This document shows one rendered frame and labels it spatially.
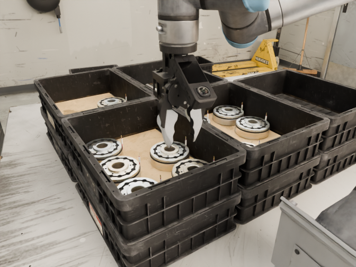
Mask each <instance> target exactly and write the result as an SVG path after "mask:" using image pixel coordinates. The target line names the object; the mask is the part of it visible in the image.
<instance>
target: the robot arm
mask: <svg viewBox="0 0 356 267"><path fill-rule="evenodd" d="M351 1H354V0H157V14H158V26H157V27H156V31H158V40H159V50H160V51H161V52H162V59H163V68H160V70H156V71H153V95H154V96H156V97H157V99H158V100H159V102H158V116H157V124H158V125H159V127H160V129H161V131H162V136H163V139H164V142H165V143H166V145H167V147H168V148H170V147H171V145H172V144H173V142H174V141H173V135H174V132H175V130H174V125H175V123H176V121H177V118H178V114H177V113H176V112H175V111H173V110H172V105H173V106H174V107H175V108H176V109H178V108H179V106H180V105H185V104H187V105H188V108H187V109H185V115H186V117H187V119H188V120H189V122H190V127H191V133H190V134H191V140H192V142H194V141H195V140H196V138H197V135H198V133H199V131H200V128H201V125H202V121H203V119H204V114H205V110H206V108H210V107H212V105H213V104H214V102H215V100H216V98H217V96H216V94H215V92H214V90H213V89H212V87H211V85H210V83H209V81H208V80H207V78H206V76H205V74H204V72H203V70H202V69H201V67H200V65H199V63H198V61H197V60H196V58H195V56H194V55H188V54H190V53H193V52H196V51H197V41H198V40H199V9H202V10H216V11H218V12H219V16H220V20H221V28H222V32H223V34H224V36H225V39H226V40H227V42H228V43H229V44H230V45H231V46H232V47H235V48H240V49H242V48H247V47H249V46H251V45H252V44H253V43H254V42H255V41H256V40H257V38H258V36H259V35H262V34H265V33H267V32H270V31H273V30H275V29H278V28H281V27H283V26H286V25H289V24H292V23H295V22H297V21H300V20H303V19H305V18H308V17H310V16H313V15H316V14H319V13H321V12H325V11H327V10H330V9H332V8H335V7H338V6H341V5H343V4H346V3H349V2H351ZM161 72H162V73H161ZM155 80H156V88H157V91H156V90H155ZM315 221H317V222H318V223H319V224H320V225H322V226H323V227H324V228H326V229H327V230H328V231H329V232H331V233H332V234H333V235H334V236H336V237H337V238H338V239H340V240H341V241H342V242H344V243H345V244H346V245H348V246H349V247H350V248H352V249H353V250H354V251H356V186H355V187H354V189H353V190H352V191H351V192H350V193H349V194H348V195H347V196H345V197H344V198H342V199H341V200H339V201H337V202H336V203H334V204H333V205H331V206H329V207H328V208H326V209H325V210H323V211H322V212H321V213H320V214H319V215H318V217H317V218H316V219H315Z"/></svg>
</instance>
